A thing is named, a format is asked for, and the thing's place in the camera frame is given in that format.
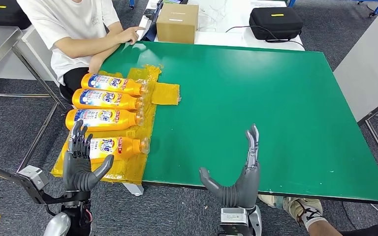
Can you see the person's right hand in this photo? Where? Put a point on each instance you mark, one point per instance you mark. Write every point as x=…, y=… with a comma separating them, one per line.
x=127, y=35

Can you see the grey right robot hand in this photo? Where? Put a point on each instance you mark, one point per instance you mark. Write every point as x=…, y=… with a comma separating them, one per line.
x=244, y=189

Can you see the person's left hand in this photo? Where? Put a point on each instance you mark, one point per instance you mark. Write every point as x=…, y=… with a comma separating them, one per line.
x=95, y=66

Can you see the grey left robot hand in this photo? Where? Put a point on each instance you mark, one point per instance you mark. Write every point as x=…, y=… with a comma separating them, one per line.
x=78, y=172

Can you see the orange detergent bottle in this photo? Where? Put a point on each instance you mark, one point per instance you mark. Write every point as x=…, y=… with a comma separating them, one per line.
x=110, y=119
x=123, y=146
x=117, y=100
x=120, y=85

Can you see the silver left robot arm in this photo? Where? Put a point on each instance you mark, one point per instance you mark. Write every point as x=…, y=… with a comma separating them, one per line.
x=68, y=218

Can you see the person's right forearm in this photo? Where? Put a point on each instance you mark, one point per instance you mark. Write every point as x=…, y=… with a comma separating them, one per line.
x=88, y=45

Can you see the person's left forearm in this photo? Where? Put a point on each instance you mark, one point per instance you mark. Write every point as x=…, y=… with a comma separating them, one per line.
x=109, y=52

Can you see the dark blue bag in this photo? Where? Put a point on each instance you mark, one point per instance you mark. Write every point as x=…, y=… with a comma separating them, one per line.
x=150, y=31

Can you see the black smartphone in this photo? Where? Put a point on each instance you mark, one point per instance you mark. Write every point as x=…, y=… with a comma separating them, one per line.
x=149, y=13

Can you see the round black stool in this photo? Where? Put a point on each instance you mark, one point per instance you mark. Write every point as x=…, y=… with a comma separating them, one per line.
x=65, y=94

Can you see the person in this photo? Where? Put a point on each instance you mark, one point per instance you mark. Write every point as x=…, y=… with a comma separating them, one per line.
x=319, y=229
x=65, y=29

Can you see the brown cardboard box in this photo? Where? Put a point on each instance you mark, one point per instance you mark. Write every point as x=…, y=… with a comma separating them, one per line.
x=177, y=24

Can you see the yellow tape mat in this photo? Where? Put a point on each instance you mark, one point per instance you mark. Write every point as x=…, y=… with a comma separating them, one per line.
x=133, y=169

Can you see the dark tablet device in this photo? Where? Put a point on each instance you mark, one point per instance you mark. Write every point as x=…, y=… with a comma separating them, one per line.
x=172, y=1

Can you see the white table leg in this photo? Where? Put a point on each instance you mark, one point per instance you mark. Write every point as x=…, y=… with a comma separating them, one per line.
x=134, y=189

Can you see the clear plastic packaging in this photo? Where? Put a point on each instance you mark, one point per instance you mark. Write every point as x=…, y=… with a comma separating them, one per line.
x=212, y=16

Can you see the white table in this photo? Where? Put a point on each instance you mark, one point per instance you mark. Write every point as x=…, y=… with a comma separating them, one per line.
x=371, y=65
x=228, y=39

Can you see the black carry case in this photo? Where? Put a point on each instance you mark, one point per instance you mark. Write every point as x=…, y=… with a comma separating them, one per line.
x=275, y=24
x=3, y=14

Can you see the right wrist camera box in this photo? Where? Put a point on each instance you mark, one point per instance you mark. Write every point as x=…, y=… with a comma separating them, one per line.
x=234, y=220

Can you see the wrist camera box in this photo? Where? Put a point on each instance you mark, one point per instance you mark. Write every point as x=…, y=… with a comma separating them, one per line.
x=234, y=220
x=34, y=177

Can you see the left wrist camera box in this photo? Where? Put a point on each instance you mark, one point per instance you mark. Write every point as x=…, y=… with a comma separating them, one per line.
x=34, y=177

